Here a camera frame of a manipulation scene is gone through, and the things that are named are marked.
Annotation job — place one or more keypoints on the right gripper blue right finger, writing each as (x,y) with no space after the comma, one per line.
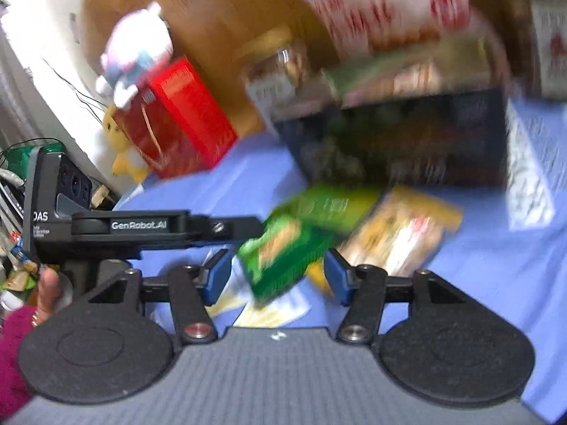
(341,277)

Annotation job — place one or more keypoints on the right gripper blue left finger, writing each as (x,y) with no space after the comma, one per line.
(213,276)

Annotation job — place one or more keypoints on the green cracker packet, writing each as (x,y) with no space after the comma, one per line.
(278,259)

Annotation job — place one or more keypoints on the person's left hand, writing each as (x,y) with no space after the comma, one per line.
(49,293)

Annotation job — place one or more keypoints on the dark green snack packet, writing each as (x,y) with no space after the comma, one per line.
(334,208)

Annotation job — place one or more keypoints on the yellow nut snack packet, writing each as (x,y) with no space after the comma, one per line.
(401,233)

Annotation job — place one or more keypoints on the yellow plush toy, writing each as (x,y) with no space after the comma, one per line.
(127,161)

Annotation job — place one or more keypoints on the red gift box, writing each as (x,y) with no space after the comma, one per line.
(175,123)

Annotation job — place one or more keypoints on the blue patterned tablecloth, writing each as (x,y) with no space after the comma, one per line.
(510,252)

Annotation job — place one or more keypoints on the dark open snack box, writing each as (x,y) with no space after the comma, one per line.
(430,114)

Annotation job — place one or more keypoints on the pink white plush toy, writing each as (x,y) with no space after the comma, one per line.
(139,45)

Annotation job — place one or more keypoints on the left nut jar gold lid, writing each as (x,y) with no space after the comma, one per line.
(273,66)

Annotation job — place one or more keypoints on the nut jar gold lid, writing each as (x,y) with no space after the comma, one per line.
(273,66)
(539,56)

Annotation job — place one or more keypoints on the pink twisted dough snack bag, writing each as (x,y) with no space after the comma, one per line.
(364,27)

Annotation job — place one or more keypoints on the right nut jar gold lid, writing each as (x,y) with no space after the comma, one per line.
(539,56)

